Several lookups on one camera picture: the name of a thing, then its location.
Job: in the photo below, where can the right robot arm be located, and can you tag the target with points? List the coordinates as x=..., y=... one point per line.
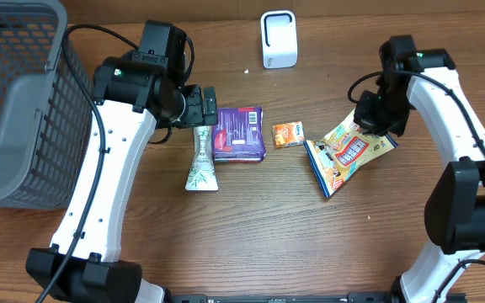
x=454, y=214

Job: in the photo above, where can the purple red pad package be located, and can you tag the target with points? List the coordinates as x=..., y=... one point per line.
x=238, y=136

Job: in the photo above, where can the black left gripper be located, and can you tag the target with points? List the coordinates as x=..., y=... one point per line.
x=197, y=115

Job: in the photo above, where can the dark grey plastic basket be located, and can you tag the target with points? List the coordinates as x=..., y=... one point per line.
x=44, y=118

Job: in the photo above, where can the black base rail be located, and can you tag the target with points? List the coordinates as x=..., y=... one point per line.
x=352, y=297

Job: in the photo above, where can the white tube item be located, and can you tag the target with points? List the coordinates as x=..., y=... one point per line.
x=202, y=173

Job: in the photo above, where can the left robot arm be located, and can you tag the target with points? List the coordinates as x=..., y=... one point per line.
x=132, y=96

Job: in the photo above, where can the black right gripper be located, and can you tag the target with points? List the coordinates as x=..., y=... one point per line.
x=366, y=121

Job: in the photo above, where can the white barcode scanner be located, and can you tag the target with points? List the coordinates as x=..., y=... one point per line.
x=279, y=39

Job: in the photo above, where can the yellow snack bag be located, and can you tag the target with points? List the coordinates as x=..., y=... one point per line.
x=342, y=151

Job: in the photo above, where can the small orange snack packet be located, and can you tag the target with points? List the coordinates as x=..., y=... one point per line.
x=288, y=134

